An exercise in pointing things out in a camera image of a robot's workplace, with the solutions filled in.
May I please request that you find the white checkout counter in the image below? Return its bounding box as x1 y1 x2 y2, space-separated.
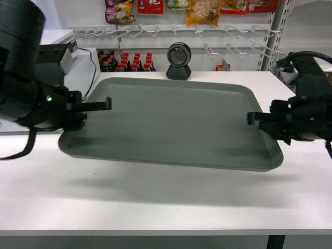
1 72 331 236

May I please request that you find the white cash register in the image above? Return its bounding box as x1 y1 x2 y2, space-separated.
0 29 101 133

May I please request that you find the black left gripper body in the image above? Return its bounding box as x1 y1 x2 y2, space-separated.
32 87 87 131

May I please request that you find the white metal shelf unit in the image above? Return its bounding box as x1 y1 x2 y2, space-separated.
64 1 331 71

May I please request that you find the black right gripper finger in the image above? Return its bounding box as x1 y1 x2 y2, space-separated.
246 112 272 125

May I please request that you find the grey rectangular serving tray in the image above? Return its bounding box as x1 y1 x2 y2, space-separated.
58 77 283 171

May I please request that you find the black barcode scanner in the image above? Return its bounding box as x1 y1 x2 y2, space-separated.
166 42 191 80

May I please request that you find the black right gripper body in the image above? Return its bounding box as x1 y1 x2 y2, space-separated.
258 95 331 145

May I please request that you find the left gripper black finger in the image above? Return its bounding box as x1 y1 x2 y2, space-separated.
77 97 112 111

